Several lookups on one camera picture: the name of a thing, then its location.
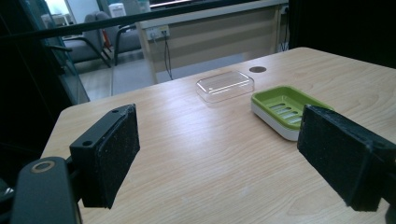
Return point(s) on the white appliance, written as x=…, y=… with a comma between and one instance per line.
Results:
x=117, y=10

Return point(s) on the green and white soap dish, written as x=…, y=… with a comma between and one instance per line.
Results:
x=281, y=109

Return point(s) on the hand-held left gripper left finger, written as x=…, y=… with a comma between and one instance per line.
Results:
x=106, y=161

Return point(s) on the black metal bar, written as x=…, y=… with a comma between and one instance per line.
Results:
x=93, y=25

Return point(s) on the clear plastic soap dish lid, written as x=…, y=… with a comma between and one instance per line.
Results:
x=224, y=86

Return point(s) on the beige partition desk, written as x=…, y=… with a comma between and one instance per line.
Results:
x=211, y=40

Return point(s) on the grey armchair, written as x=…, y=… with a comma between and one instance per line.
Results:
x=102, y=40

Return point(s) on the white wall power socket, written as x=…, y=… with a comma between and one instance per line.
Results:
x=158, y=32

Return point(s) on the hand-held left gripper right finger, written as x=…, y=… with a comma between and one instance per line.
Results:
x=339, y=155

